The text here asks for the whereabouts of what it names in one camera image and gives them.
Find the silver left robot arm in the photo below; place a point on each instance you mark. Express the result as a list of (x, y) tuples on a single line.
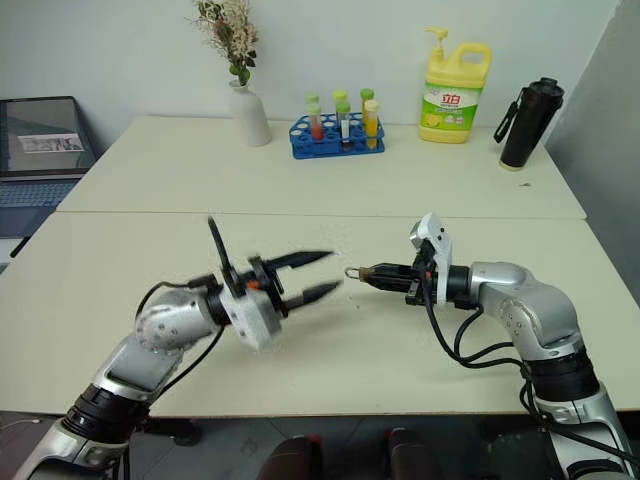
[(160, 325)]

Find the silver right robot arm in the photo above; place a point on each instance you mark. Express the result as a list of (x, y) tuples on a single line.
[(530, 310)]

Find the yellow dish soap bottle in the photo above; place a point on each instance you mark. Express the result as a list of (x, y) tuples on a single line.
[(450, 100)]

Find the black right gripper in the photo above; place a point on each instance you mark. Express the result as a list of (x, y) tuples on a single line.
[(424, 285)]

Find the brass padlock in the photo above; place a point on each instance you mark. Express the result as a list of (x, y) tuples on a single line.
[(363, 274)]

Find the dried flower bunch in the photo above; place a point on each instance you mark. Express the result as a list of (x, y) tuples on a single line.
[(232, 35)]

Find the clear green capped test tube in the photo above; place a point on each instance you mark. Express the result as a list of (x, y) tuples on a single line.
[(343, 117)]

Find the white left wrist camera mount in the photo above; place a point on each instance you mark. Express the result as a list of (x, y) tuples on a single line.
[(250, 320)]

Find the yellow liquid test tube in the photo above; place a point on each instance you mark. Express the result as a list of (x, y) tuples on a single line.
[(371, 127)]

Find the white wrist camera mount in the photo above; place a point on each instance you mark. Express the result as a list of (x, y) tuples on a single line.
[(440, 240), (250, 320)]

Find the dark rounded shape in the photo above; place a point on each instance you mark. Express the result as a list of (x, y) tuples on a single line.
[(295, 460), (412, 457)]

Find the white ceramic vase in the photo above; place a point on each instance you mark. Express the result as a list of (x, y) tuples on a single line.
[(252, 120)]

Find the red liquid test tube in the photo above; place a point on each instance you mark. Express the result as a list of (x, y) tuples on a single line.
[(316, 127)]

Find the grey laptop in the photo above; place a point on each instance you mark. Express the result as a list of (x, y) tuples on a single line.
[(40, 130)]

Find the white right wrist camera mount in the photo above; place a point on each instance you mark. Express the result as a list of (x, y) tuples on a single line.
[(440, 240)]

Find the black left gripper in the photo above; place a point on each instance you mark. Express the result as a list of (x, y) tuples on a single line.
[(272, 290)]

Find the blue test tube rack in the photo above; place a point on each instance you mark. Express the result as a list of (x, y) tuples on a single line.
[(330, 145)]

